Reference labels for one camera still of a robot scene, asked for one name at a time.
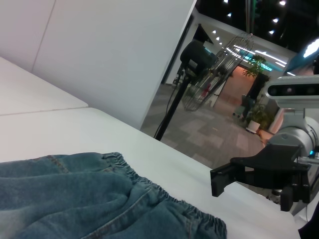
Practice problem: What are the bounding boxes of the blue denim shorts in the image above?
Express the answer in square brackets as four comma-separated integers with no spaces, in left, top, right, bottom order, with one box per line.
[0,151,228,239]

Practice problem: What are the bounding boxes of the plant in white pot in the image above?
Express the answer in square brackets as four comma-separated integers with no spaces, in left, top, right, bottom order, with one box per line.
[245,98,276,134]

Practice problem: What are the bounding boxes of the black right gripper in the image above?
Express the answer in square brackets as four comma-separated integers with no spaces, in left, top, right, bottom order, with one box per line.
[210,143,312,212]

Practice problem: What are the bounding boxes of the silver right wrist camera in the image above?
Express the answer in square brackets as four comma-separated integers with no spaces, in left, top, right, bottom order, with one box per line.
[263,74,319,118]

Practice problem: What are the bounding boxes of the teal green bin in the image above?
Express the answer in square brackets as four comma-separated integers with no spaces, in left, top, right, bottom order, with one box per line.
[240,94,256,120]

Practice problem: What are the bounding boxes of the plant in tall black planter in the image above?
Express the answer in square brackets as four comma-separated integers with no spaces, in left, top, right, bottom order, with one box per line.
[243,54,272,100]

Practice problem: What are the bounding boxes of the silver metal pole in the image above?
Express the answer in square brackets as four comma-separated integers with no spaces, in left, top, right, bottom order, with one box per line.
[245,0,255,35]

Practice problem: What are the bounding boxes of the black standing fan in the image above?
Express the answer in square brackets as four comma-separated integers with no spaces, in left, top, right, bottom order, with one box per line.
[154,33,254,140]

